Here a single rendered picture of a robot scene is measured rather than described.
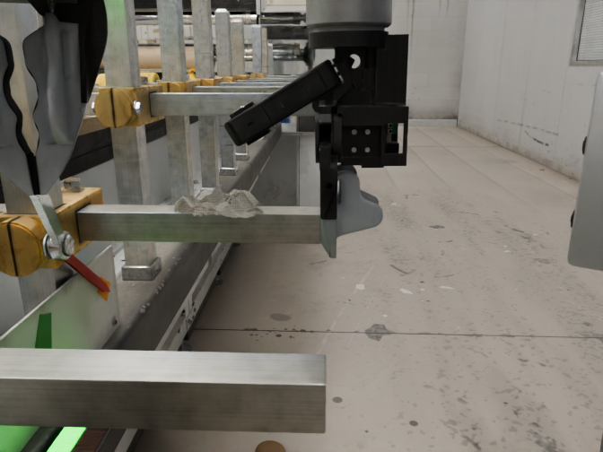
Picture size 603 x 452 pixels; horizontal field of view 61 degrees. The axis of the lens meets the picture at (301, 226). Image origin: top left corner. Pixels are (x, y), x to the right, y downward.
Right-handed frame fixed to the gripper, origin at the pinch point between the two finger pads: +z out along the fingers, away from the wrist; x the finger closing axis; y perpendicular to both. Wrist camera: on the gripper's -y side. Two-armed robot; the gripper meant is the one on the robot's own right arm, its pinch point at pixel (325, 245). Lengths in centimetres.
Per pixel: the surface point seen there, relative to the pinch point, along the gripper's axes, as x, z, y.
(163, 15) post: 44, -26, -27
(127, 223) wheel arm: -1.5, -2.8, -19.3
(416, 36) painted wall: 879, -62, 160
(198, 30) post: 69, -25, -27
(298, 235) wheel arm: -1.5, -1.5, -2.6
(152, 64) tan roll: 252, -20, -95
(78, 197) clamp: 0.2, -5.0, -24.6
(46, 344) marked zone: -10.0, 5.6, -24.4
